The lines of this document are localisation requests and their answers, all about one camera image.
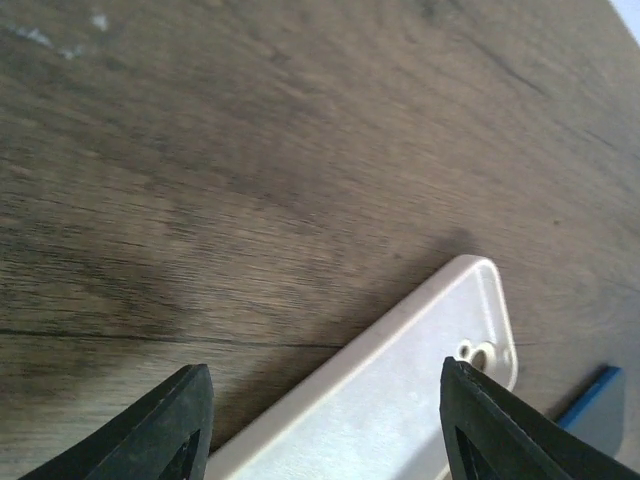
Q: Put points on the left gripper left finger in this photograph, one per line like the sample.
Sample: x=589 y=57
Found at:
x=166 y=434

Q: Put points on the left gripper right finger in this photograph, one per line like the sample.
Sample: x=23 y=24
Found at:
x=490 y=433

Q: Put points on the beige phone case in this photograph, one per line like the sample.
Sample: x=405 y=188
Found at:
x=372 y=410

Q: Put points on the black phone blue edge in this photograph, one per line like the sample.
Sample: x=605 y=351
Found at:
x=596 y=414

